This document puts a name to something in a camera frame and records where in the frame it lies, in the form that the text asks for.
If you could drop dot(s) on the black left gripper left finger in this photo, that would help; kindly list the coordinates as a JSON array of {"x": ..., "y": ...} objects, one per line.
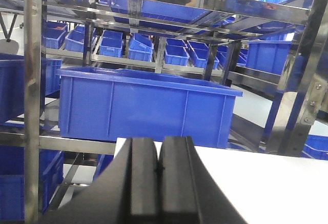
[{"x": 125, "y": 192}]

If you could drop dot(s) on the large blue plastic bin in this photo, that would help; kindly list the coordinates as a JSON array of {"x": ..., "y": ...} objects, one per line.
[{"x": 107, "y": 104}]

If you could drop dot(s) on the blue bin left shelf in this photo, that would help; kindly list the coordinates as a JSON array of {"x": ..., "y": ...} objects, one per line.
[{"x": 12, "y": 83}]

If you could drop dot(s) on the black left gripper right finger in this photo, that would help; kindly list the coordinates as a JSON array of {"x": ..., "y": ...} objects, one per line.
[{"x": 188, "y": 193}]

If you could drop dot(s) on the stainless steel shelving rack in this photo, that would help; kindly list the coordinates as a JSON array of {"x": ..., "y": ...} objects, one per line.
[{"x": 277, "y": 49}]

